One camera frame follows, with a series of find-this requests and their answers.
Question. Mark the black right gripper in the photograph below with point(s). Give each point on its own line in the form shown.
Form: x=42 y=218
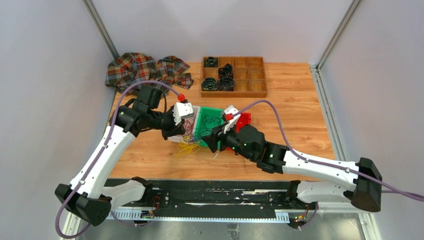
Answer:
x=218 y=135

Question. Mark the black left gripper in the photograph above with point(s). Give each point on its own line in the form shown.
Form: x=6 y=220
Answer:
x=174 y=129

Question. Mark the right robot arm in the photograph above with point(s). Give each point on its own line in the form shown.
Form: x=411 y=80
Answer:
x=336 y=181

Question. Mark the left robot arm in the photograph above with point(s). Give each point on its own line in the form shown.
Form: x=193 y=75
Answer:
x=86 y=196

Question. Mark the white plastic bin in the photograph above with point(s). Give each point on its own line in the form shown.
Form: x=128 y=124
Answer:
x=189 y=126

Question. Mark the red plastic bin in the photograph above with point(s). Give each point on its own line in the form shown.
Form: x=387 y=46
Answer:
x=245 y=119

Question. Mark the green plastic bin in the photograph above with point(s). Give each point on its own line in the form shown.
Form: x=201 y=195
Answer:
x=207 y=119

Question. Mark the rolled dark tie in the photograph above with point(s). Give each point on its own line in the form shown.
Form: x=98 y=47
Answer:
x=209 y=84
x=226 y=84
x=226 y=71
x=210 y=62

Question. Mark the wooden compartment tray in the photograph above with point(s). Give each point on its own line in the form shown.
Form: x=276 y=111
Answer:
x=248 y=74

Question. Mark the plaid cloth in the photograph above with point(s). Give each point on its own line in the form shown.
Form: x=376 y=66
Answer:
x=133 y=67

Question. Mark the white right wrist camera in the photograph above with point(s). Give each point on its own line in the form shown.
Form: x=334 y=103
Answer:
x=230 y=115

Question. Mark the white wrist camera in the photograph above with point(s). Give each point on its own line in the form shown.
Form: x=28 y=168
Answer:
x=182 y=111
x=230 y=115

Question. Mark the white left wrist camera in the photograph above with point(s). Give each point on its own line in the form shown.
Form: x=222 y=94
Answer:
x=182 y=111

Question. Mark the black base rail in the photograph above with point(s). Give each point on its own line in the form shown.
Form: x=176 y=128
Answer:
x=222 y=201

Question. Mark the aluminium frame profile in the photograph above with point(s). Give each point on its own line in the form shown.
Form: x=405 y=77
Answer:
x=332 y=222

